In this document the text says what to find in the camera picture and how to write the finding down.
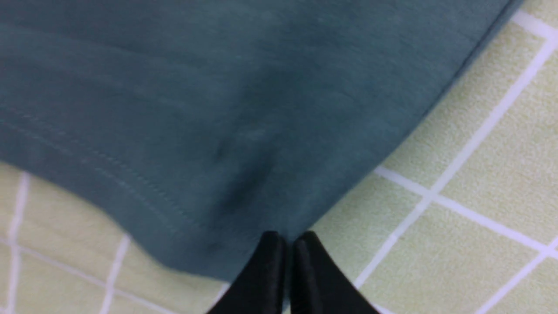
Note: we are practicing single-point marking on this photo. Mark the green long-sleeved shirt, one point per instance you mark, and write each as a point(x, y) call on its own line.
point(199, 124)

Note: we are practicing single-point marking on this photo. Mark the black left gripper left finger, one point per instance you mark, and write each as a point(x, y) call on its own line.
point(259, 287)

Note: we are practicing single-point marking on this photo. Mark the green checkered tablecloth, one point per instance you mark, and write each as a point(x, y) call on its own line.
point(462, 219)

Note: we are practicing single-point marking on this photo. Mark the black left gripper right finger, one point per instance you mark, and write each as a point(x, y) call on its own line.
point(318, 286)

